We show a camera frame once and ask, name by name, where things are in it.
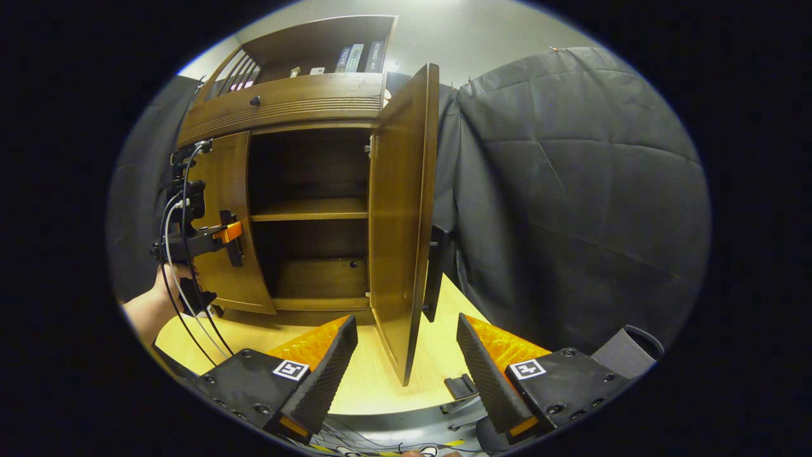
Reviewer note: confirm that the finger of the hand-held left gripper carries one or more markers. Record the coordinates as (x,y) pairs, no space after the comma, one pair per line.
(229,232)

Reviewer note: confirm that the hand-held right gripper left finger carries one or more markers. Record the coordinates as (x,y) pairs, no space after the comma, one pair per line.
(330,374)

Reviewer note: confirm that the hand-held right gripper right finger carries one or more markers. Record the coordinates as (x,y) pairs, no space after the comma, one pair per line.
(482,374)

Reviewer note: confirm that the wooden shoe cabinet door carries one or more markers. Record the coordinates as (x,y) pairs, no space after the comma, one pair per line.
(238,279)
(396,222)

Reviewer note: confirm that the wooden double-door shoe cabinet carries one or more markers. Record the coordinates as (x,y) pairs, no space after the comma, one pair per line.
(311,44)

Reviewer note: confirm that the black plastic buckle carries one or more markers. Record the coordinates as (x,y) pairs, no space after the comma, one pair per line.
(460,386)

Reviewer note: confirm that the wooden inner shelf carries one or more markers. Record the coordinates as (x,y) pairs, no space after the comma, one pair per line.
(311,208)

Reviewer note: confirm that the black backdrop cloth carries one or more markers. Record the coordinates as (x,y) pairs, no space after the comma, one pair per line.
(571,190)

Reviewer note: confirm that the grey book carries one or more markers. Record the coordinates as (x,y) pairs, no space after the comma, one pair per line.
(355,57)

